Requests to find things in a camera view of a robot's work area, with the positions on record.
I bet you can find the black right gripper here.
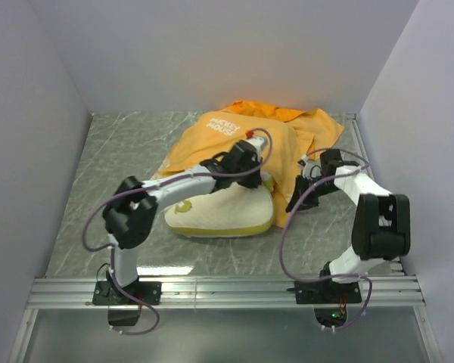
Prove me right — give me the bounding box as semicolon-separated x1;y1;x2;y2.
285;175;340;213

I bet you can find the orange pillowcase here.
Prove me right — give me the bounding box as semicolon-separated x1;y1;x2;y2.
153;101;344;227

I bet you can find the cream quilted pillow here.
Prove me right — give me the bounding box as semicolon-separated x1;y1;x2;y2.
164;172;274;238

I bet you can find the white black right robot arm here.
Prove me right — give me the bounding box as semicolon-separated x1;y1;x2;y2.
279;147;411;303

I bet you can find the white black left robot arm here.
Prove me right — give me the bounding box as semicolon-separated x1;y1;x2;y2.
102;136;268;304

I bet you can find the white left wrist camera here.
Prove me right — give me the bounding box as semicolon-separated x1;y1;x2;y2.
245;130;269;154

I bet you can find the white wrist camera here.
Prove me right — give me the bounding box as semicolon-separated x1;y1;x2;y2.
298;155;321;179
245;130;269;154

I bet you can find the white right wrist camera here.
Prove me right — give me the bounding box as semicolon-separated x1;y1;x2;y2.
298;155;321;179

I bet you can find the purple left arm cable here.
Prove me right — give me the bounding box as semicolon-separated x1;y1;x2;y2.
82;128;273;337

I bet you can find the aluminium side rail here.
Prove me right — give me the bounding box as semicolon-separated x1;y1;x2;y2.
347;114;406;276

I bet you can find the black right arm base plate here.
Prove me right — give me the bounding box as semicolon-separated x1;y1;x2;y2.
288;280;362;305

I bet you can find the aluminium front rail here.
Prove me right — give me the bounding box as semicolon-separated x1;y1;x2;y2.
26;275;425;309

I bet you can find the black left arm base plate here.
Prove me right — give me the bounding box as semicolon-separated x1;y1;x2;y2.
92;281;162;306

